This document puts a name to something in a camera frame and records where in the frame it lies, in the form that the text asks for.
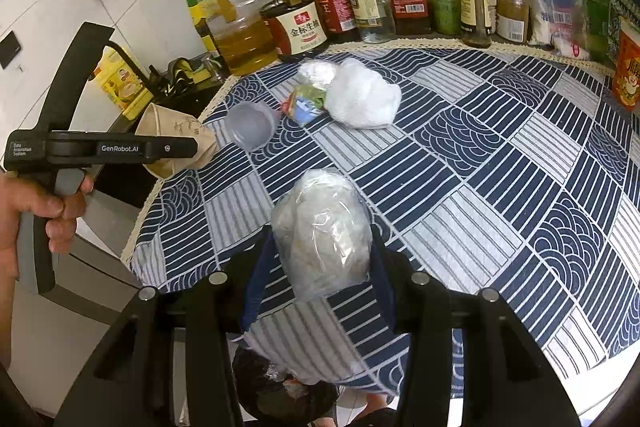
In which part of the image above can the clear cooking oil jug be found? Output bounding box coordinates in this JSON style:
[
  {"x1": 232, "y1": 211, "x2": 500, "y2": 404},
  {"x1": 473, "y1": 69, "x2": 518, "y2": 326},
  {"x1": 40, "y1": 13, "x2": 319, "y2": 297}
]
[{"x1": 197, "y1": 0, "x2": 281, "y2": 78}]

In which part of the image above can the person's left forearm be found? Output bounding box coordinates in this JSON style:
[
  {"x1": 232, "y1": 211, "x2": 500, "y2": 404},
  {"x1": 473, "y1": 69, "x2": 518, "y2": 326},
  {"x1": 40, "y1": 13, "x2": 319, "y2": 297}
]
[{"x1": 0, "y1": 254, "x2": 23, "y2": 370}]

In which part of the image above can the bin with black bag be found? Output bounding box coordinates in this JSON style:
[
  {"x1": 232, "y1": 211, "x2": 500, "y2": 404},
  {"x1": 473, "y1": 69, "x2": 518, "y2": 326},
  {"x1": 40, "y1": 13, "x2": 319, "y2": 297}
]
[{"x1": 231, "y1": 342, "x2": 341, "y2": 423}]

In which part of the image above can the person's sandalled foot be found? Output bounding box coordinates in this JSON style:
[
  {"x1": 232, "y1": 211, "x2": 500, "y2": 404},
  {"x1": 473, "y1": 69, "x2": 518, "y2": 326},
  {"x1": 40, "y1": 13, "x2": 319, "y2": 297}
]
[{"x1": 360, "y1": 394, "x2": 398, "y2": 427}]

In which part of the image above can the blue white patterned tablecloth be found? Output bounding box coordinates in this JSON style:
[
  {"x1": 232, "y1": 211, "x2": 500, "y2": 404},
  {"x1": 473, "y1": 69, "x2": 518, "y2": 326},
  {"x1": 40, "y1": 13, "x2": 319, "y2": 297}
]
[{"x1": 122, "y1": 39, "x2": 640, "y2": 400}]

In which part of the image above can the black faucet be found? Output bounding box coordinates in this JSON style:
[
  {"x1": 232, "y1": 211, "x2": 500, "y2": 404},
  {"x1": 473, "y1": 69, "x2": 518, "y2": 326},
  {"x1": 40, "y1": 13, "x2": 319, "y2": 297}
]
[{"x1": 106, "y1": 41, "x2": 161, "y2": 100}]

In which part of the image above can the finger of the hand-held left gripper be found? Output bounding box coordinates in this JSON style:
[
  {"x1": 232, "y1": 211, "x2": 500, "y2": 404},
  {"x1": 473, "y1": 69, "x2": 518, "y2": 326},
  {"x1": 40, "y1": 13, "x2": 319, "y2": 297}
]
[{"x1": 149, "y1": 134, "x2": 200, "y2": 164}]

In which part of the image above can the small black wall switch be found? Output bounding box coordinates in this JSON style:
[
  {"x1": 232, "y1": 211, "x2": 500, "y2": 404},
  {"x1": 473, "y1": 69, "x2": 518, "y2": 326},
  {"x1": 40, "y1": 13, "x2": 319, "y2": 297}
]
[{"x1": 0, "y1": 32, "x2": 22, "y2": 68}]

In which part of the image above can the soy sauce jug brown handle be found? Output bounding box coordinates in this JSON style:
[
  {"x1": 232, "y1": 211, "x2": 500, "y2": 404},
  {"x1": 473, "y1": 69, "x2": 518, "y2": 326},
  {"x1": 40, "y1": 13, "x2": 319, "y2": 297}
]
[{"x1": 260, "y1": 0, "x2": 331, "y2": 56}]

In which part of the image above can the yellow black cleaning cloth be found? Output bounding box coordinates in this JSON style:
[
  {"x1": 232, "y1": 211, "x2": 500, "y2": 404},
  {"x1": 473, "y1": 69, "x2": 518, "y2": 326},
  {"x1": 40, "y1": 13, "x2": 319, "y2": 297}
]
[{"x1": 162, "y1": 56, "x2": 211, "y2": 90}]

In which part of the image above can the brown paper cup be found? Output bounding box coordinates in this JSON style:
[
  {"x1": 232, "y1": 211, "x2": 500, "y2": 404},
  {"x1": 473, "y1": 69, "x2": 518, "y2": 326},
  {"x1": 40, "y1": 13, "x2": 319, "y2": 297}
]
[{"x1": 136, "y1": 103, "x2": 221, "y2": 180}]

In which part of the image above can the person's left hand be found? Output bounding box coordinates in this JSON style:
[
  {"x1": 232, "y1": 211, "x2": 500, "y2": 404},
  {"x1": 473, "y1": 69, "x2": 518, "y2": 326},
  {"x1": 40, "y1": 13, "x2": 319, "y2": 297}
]
[{"x1": 0, "y1": 171, "x2": 96, "y2": 268}]

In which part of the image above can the red printed drink cup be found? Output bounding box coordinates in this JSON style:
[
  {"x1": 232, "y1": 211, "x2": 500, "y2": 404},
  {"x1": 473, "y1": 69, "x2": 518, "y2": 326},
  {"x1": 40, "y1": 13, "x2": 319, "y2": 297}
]
[{"x1": 611, "y1": 18, "x2": 640, "y2": 112}]

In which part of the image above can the white plastic bag wad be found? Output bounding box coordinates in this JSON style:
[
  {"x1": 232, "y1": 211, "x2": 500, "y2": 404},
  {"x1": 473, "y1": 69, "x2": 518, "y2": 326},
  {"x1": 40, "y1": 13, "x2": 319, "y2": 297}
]
[{"x1": 325, "y1": 58, "x2": 402, "y2": 130}]

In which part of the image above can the crumpled colourful wrapper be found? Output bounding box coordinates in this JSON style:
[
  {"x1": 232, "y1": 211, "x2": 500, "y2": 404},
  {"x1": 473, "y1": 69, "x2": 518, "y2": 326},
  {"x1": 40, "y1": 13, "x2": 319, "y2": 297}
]
[{"x1": 280, "y1": 84, "x2": 328, "y2": 128}]

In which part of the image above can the clear plastic cup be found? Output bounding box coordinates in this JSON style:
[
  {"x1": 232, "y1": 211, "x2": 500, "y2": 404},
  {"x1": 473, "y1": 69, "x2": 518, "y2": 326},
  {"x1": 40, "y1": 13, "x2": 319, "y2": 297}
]
[{"x1": 223, "y1": 101, "x2": 282, "y2": 152}]

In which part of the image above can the small white pink packet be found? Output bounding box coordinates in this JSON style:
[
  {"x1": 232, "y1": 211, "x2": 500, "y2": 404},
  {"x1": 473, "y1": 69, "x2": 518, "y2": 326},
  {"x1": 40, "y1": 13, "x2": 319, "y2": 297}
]
[{"x1": 552, "y1": 34, "x2": 593, "y2": 60}]

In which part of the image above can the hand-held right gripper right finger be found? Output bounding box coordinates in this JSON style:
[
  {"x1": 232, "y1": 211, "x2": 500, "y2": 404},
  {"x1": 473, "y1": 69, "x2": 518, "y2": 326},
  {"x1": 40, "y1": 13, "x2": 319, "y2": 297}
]
[{"x1": 367, "y1": 232, "x2": 583, "y2": 427}]

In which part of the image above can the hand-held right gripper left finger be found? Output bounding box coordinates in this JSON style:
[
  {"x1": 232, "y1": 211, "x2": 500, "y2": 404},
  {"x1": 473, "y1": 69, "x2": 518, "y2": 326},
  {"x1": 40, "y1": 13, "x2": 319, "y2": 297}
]
[{"x1": 52, "y1": 229, "x2": 281, "y2": 427}]

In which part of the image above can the blue white plastic packet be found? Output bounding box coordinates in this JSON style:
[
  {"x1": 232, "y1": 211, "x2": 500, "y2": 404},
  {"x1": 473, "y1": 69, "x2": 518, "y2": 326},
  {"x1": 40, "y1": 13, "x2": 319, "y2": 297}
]
[{"x1": 520, "y1": 0, "x2": 591, "y2": 52}]

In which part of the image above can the small glass jar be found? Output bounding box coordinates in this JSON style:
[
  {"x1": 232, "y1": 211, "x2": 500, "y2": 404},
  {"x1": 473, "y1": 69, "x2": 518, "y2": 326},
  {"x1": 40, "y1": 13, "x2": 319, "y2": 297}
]
[{"x1": 495, "y1": 0, "x2": 531, "y2": 45}]

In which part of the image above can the yellow dish soap bottle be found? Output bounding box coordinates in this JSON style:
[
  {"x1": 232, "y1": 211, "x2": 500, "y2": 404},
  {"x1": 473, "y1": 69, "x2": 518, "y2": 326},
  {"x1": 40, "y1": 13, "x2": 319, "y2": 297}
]
[{"x1": 95, "y1": 47, "x2": 153, "y2": 120}]

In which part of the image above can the black sink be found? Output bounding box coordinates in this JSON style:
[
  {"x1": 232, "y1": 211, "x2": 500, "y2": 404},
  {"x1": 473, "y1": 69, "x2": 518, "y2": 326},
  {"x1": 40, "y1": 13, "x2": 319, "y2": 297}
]
[{"x1": 165, "y1": 82, "x2": 226, "y2": 118}]

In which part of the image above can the clear plastic bag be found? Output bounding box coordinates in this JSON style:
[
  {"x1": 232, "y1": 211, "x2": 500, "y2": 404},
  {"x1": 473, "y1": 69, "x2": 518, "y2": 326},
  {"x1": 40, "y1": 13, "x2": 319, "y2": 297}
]
[{"x1": 271, "y1": 168, "x2": 373, "y2": 300}]

